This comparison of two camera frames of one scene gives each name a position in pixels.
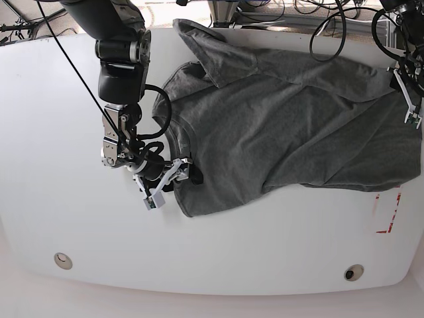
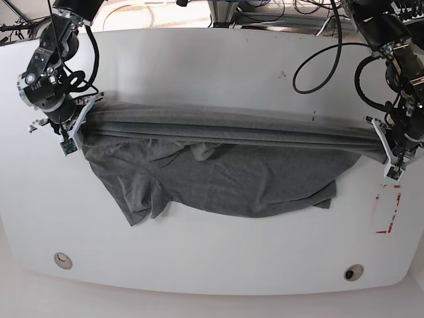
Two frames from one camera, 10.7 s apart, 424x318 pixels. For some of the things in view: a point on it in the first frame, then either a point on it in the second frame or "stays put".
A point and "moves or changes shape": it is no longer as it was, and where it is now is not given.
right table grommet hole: (353, 272) stays put
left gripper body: (411, 67) -> (398, 148)
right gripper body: (152, 171) -> (71, 127)
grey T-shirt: (244, 120) moves or changes shape
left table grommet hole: (63, 261) stays put
